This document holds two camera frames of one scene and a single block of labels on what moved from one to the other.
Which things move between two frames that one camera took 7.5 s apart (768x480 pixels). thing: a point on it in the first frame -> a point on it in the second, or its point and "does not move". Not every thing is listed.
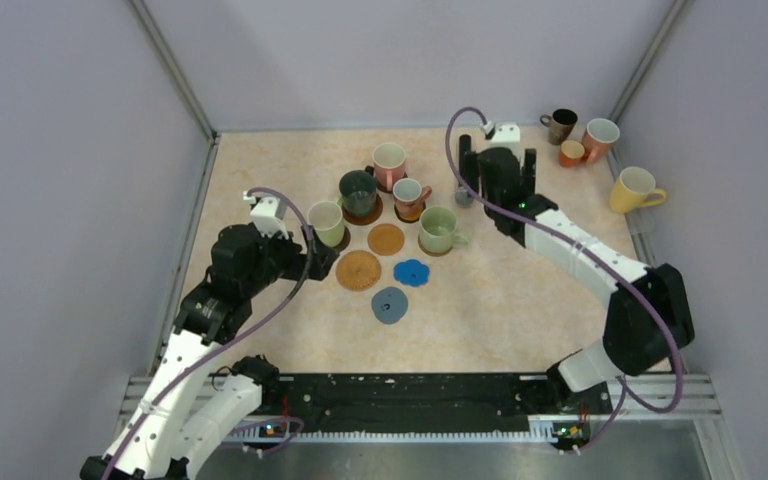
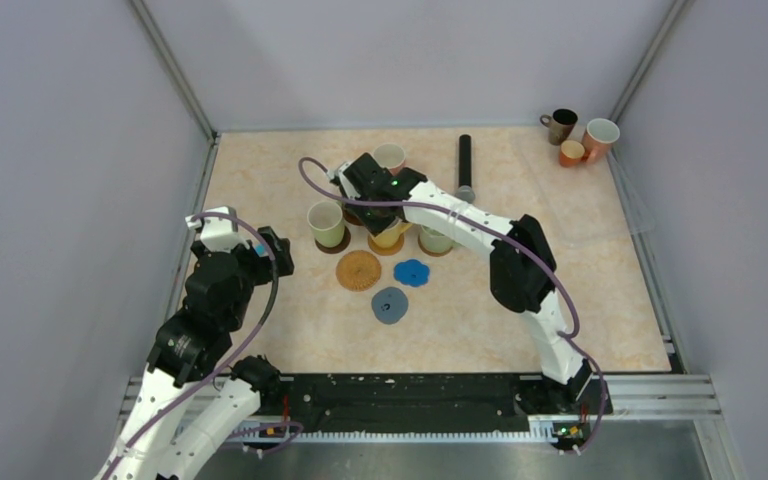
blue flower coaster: [411, 272] does not move
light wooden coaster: [435, 254] does not move
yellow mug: [635, 188] -> [389, 237]
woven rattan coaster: [358, 270] does not move
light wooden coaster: [385, 239] does not move
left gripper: [321, 258] -> [282, 264]
